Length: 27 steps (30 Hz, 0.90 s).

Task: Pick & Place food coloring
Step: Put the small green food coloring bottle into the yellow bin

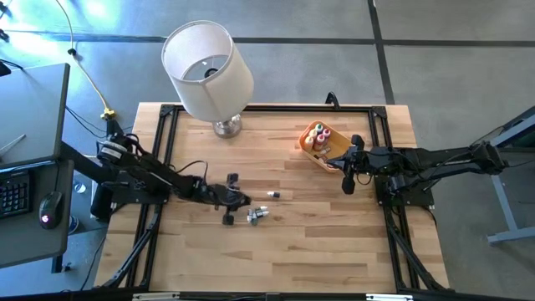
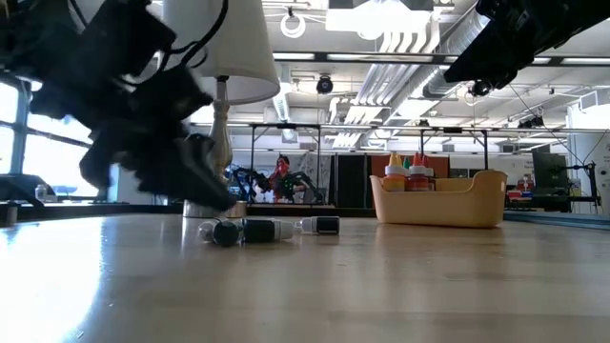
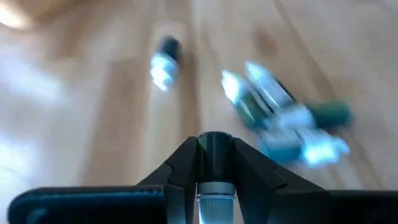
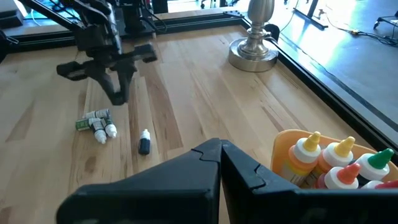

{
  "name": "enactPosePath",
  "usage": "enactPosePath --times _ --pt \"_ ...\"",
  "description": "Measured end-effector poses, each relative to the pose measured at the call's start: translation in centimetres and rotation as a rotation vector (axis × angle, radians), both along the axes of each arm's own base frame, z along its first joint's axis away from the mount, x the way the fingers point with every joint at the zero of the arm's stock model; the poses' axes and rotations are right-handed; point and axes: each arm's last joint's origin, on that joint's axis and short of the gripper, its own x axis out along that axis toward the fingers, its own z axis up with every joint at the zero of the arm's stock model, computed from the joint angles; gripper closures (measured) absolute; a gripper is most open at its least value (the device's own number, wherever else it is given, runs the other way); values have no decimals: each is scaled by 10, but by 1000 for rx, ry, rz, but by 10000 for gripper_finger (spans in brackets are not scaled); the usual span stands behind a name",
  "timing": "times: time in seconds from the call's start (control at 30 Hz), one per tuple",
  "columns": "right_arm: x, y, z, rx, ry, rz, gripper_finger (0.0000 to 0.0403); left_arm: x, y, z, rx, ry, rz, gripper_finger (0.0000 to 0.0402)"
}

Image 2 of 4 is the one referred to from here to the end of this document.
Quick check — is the white ceiling light fixture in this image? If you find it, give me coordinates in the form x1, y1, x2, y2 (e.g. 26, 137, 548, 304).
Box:
325, 7, 433, 34

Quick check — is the black ceiling dome camera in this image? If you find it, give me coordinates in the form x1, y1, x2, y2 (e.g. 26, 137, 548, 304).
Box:
315, 74, 335, 95

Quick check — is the black equipment stand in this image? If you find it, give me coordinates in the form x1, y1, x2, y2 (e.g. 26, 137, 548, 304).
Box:
541, 161, 602, 214

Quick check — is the large window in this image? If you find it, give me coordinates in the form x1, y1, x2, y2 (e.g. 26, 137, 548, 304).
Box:
0, 78, 115, 204

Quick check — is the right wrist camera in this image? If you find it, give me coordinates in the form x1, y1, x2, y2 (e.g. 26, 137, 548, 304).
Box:
469, 78, 493, 99

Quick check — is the dark background monitor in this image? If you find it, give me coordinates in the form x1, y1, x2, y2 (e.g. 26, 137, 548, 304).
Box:
532, 151, 569, 192

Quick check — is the silver ventilation duct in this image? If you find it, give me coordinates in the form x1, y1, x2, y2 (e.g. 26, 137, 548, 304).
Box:
421, 28, 478, 99

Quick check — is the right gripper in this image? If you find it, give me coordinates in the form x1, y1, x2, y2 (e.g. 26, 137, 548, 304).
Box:
443, 0, 554, 91

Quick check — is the black aluminium table frame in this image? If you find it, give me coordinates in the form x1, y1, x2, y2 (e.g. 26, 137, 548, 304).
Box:
0, 199, 377, 228

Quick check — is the white cable coil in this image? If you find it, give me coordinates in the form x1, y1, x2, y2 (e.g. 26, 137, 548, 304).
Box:
279, 12, 307, 39

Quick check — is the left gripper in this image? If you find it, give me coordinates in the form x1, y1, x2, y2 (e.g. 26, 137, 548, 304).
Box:
32, 66, 237, 213

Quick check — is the white shade silver table lamp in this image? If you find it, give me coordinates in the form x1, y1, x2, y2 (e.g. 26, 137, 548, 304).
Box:
161, 0, 281, 219

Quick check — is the person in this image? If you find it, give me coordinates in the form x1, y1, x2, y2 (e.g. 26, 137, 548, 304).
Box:
269, 154, 299, 204

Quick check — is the small green food coloring bottle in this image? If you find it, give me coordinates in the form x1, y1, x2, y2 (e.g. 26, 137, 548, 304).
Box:
212, 218, 242, 249

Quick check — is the yellow plastic basket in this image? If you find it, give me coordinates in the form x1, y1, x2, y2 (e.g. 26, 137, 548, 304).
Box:
370, 170, 509, 230

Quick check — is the orange-capped red coloring bottle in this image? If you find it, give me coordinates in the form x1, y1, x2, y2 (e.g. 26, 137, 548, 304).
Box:
408, 151, 430, 192

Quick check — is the black partition panel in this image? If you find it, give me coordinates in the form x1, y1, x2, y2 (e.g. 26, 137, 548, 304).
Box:
333, 154, 368, 204

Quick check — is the gray side table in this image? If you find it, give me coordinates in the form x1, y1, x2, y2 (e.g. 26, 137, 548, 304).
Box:
503, 211, 610, 232

